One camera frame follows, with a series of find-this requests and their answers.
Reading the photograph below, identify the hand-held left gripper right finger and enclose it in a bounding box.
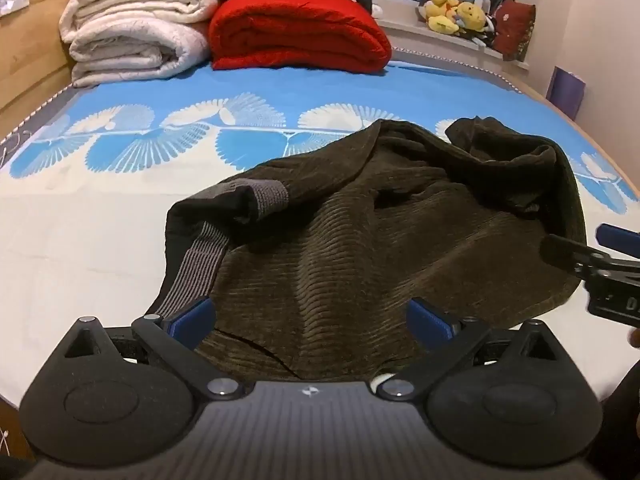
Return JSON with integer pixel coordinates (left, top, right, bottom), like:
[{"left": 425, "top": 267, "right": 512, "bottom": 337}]
[{"left": 376, "top": 298, "right": 562, "bottom": 402}]

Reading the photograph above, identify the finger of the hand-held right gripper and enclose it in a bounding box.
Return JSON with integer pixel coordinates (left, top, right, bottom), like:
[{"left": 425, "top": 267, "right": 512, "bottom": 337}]
[
  {"left": 595, "top": 223, "right": 640, "bottom": 253},
  {"left": 539, "top": 233, "right": 618, "bottom": 273}
]

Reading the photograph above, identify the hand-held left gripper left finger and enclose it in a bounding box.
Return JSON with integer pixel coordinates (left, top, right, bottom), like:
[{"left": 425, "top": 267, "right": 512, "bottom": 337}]
[{"left": 64, "top": 297, "right": 246, "bottom": 402}]

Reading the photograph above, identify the dark olive knit sweater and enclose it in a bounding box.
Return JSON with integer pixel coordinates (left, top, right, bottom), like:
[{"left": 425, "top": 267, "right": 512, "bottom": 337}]
[{"left": 145, "top": 116, "right": 587, "bottom": 382}]

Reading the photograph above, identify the blue white printed bedsheet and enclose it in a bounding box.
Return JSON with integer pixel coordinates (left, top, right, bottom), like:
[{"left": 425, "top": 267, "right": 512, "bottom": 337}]
[{"left": 0, "top": 57, "right": 640, "bottom": 411}]

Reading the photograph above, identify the purple box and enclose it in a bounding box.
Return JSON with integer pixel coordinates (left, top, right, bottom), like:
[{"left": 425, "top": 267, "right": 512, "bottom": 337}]
[{"left": 545, "top": 66, "right": 587, "bottom": 122}]

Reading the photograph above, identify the dark red cushion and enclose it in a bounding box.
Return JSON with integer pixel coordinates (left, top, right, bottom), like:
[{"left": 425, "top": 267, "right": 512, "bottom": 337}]
[{"left": 492, "top": 0, "right": 537, "bottom": 62}]

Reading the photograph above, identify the yellow plush toy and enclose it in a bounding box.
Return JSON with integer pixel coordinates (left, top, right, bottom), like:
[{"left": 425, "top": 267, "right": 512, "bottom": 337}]
[
  {"left": 424, "top": 0, "right": 462, "bottom": 36},
  {"left": 452, "top": 1, "right": 487, "bottom": 35}
]

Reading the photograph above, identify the white textured folded blanket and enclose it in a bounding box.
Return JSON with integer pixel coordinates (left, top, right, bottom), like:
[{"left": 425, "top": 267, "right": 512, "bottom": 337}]
[{"left": 69, "top": 17, "right": 212, "bottom": 87}]

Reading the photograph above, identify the red folded blanket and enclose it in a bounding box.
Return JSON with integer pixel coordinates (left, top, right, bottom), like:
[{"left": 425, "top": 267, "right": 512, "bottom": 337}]
[{"left": 207, "top": 0, "right": 392, "bottom": 73}]

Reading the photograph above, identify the cream folded blanket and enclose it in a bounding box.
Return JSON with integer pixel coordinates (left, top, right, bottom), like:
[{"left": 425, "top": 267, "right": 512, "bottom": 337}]
[{"left": 59, "top": 0, "right": 219, "bottom": 43}]

